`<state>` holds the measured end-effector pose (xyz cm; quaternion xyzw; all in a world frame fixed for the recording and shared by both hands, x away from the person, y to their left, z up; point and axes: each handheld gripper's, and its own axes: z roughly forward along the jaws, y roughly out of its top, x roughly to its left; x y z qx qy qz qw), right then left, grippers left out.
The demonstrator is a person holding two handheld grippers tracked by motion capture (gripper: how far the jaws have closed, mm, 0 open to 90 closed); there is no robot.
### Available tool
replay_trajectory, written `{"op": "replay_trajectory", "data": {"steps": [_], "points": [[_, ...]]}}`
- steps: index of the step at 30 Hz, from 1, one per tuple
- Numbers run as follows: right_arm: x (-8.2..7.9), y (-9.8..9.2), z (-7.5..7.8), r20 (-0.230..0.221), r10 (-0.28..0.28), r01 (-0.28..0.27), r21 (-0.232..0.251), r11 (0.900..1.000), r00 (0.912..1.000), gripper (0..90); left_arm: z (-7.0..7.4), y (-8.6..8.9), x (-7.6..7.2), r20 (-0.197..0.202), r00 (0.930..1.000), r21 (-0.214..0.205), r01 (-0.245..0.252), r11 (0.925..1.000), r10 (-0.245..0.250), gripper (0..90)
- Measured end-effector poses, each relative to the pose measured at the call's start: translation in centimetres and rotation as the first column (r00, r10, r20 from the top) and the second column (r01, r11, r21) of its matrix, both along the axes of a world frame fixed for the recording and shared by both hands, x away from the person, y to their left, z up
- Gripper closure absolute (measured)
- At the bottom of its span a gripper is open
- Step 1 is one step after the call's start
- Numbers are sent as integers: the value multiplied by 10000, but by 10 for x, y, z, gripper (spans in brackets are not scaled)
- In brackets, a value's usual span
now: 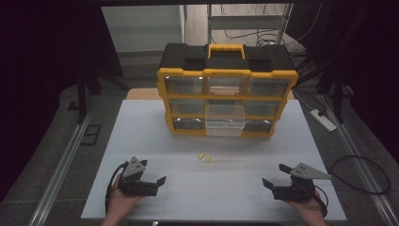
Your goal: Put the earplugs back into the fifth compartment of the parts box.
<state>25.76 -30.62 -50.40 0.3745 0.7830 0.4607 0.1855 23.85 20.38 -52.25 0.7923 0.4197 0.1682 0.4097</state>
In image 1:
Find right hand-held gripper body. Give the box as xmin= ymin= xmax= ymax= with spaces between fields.
xmin=272 ymin=162 xmax=332 ymax=202

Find aluminium floor rail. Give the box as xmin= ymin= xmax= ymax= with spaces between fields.
xmin=27 ymin=109 xmax=95 ymax=226
xmin=316 ymin=93 xmax=399 ymax=226

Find black metal stand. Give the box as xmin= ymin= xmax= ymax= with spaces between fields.
xmin=66 ymin=73 xmax=103 ymax=125

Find black floor socket plates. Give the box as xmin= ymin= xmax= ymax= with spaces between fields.
xmin=80 ymin=123 xmax=103 ymax=147

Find looped black floor cable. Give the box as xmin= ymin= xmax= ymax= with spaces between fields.
xmin=327 ymin=154 xmax=391 ymax=196

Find white power strip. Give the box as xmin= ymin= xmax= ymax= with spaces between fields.
xmin=309 ymin=108 xmax=338 ymax=133

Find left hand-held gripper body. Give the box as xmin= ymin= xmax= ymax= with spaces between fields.
xmin=118 ymin=155 xmax=159 ymax=198

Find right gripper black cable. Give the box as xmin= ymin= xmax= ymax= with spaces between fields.
xmin=313 ymin=184 xmax=329 ymax=218

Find clear plastic drawer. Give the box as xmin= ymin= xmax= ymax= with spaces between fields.
xmin=204 ymin=103 xmax=246 ymax=137

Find tangled black cables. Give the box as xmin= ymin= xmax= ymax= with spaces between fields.
xmin=210 ymin=27 xmax=304 ymax=50

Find person's left hand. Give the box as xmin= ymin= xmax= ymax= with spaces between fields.
xmin=107 ymin=174 xmax=146 ymax=219

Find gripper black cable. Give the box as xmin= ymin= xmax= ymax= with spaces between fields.
xmin=104 ymin=161 xmax=130 ymax=215
xmin=313 ymin=184 xmax=329 ymax=218

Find yellow black drawer organizer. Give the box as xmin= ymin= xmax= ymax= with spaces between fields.
xmin=156 ymin=42 xmax=299 ymax=138

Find grey metal frame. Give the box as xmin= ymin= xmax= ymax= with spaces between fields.
xmin=206 ymin=3 xmax=294 ymax=45

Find person's right hand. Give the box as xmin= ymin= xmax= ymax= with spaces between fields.
xmin=286 ymin=189 xmax=327 ymax=220

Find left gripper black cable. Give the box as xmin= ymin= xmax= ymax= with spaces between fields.
xmin=104 ymin=161 xmax=130 ymax=215

